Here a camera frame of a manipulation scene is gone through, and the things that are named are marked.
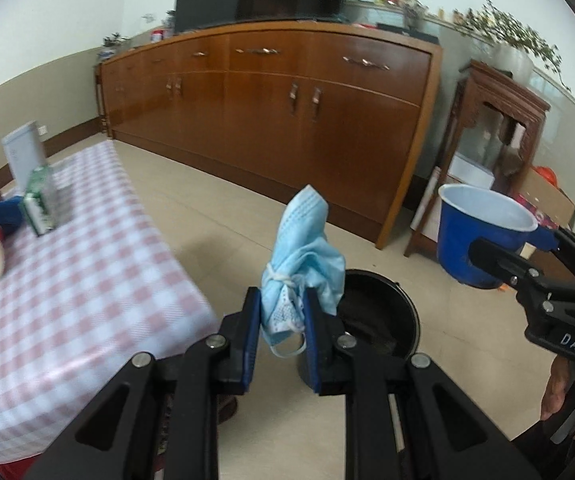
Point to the pink checked tablecloth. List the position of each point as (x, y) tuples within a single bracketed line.
[(77, 300)]

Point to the carved wooden stand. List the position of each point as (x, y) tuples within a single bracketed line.
[(497, 95)]

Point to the trailing green plant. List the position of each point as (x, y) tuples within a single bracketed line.
[(507, 35)]

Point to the person's right hand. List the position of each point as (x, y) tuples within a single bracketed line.
[(557, 390)]

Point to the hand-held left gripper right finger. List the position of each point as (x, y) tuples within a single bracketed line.
[(312, 340)]

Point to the blue plastic cup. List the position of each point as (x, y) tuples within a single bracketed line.
[(462, 240)]

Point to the blue face mask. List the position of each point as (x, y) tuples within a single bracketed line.
[(302, 260)]

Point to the black plastic bucket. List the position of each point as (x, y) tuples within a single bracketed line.
[(377, 310)]

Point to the glass vase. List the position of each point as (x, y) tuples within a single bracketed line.
[(412, 16)]

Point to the white red jar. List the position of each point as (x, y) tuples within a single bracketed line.
[(156, 36)]

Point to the black set-top box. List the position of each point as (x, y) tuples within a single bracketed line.
[(410, 32)]

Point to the small potted plant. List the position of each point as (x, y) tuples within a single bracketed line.
[(115, 44)]

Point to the cardboard box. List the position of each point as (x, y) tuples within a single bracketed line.
[(547, 195)]

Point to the green white carton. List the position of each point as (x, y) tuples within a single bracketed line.
[(37, 205)]

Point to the white tin box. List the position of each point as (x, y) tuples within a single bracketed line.
[(22, 150)]

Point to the brown wooden sideboard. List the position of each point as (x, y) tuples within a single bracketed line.
[(267, 120)]

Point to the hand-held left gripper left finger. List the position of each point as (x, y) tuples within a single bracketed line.
[(252, 332)]

